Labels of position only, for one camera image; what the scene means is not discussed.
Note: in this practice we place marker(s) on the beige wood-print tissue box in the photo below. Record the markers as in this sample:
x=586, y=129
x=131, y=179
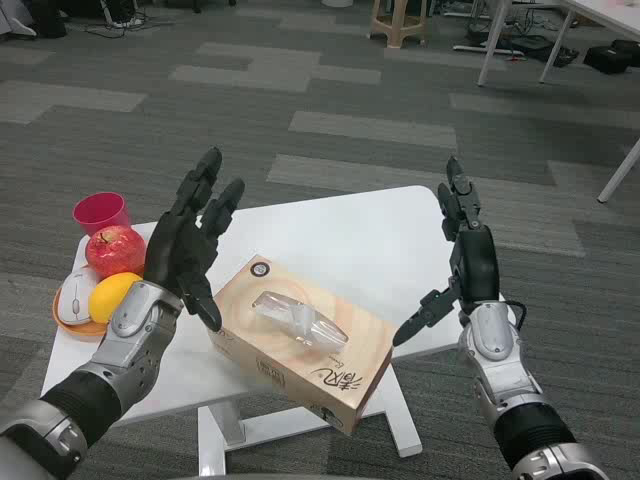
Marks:
x=350, y=360

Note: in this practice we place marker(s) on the beige plastic stool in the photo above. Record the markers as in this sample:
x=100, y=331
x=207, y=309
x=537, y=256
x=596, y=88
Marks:
x=400, y=25

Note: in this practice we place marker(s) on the white office desk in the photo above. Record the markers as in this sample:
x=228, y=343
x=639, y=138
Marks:
x=492, y=40

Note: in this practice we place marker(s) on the black fabric bag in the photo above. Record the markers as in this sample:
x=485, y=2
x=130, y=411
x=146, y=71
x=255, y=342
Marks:
x=610, y=57

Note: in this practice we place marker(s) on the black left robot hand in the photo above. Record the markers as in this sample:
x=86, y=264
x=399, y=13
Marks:
x=175, y=250

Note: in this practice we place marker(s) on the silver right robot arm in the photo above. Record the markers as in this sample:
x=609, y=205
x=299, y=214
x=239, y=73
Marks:
x=492, y=330

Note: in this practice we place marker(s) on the white computer mouse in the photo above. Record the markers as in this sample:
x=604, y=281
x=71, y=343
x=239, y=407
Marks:
x=75, y=300

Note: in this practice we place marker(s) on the pink plastic cup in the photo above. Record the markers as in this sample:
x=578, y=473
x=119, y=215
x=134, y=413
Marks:
x=100, y=210

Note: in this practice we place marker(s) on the red apple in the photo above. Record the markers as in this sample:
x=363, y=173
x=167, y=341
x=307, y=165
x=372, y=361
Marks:
x=112, y=250

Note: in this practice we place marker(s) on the white power strip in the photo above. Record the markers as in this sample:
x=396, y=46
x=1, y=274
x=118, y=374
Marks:
x=127, y=22

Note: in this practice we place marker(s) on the orange round plate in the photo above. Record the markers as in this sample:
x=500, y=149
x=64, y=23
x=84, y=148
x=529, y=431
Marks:
x=85, y=331

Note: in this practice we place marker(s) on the dark bulky floor object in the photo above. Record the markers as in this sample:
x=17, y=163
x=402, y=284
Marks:
x=50, y=20

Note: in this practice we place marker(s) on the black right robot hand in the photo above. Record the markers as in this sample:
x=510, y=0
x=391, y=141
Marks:
x=477, y=265

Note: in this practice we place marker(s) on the slanted white desk leg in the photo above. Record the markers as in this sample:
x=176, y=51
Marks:
x=620, y=172

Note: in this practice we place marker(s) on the white desk foot bar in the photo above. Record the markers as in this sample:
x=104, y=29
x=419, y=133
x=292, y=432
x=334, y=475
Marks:
x=480, y=48

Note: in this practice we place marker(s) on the black equipment case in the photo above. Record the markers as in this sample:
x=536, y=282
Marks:
x=535, y=45

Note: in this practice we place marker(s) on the yellow lemon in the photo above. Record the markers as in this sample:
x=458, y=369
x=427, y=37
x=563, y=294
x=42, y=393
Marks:
x=107, y=300

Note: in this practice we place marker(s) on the white table base frame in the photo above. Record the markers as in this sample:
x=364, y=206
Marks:
x=215, y=440

